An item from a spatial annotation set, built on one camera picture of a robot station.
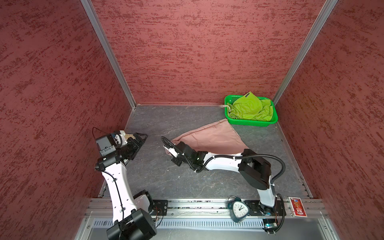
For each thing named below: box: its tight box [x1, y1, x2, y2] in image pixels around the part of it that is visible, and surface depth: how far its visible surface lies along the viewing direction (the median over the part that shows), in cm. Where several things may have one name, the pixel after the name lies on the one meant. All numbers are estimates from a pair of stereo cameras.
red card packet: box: [288, 196, 308, 218], surface depth 75 cm
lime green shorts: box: [226, 91, 274, 121], surface depth 116 cm
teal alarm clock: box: [227, 195, 250, 223], surface depth 72 cm
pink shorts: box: [171, 118, 249, 153], surface depth 102 cm
